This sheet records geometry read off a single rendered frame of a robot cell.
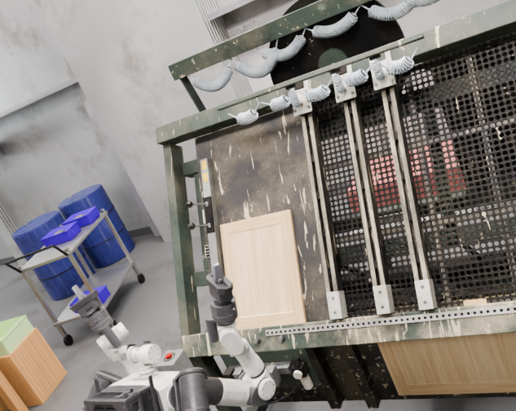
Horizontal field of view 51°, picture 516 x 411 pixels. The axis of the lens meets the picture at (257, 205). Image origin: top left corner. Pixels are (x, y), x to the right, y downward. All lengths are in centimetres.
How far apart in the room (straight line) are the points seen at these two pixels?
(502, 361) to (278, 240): 120
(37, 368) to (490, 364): 391
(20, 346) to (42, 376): 36
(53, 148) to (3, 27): 173
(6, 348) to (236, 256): 286
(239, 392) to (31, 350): 365
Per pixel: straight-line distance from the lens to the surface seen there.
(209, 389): 189
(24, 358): 537
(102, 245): 767
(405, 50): 261
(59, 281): 743
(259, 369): 202
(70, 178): 859
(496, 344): 280
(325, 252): 261
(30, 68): 820
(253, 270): 286
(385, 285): 250
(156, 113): 657
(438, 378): 299
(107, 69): 678
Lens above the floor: 234
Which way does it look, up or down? 19 degrees down
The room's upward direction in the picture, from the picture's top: 25 degrees counter-clockwise
